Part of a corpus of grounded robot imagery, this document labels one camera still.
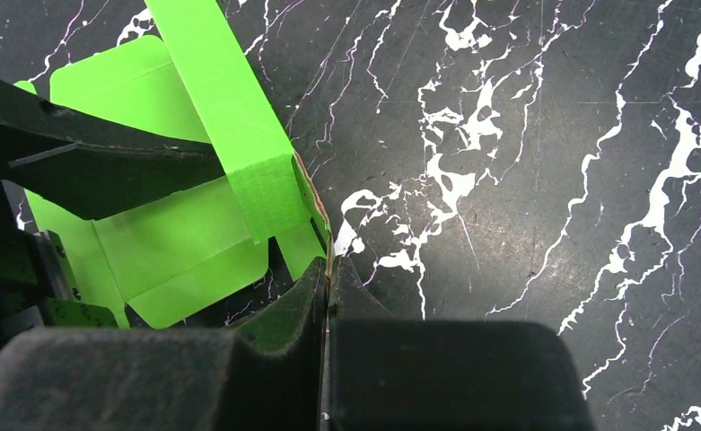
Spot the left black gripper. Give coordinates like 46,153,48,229
0,80,225,350

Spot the green paper box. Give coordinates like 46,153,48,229
12,0,333,331

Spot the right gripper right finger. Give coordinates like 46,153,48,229
325,257,594,430

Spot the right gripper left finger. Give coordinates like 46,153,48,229
0,258,327,430

